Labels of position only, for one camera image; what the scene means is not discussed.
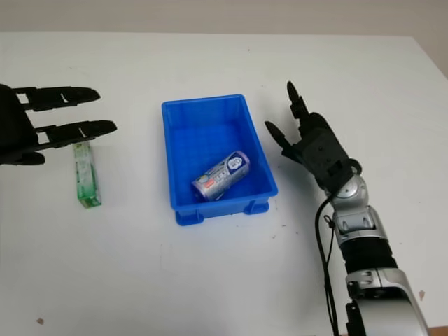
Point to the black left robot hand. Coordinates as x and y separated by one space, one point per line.
14 126

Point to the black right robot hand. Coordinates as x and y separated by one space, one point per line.
311 126

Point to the green rectangular box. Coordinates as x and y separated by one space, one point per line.
85 175

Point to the purple printed gum bottle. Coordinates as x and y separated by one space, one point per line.
220 175

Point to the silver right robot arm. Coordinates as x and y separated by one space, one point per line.
367 252

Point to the blue plastic tray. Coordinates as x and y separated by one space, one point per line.
217 140

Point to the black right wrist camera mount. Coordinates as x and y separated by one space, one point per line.
327 157

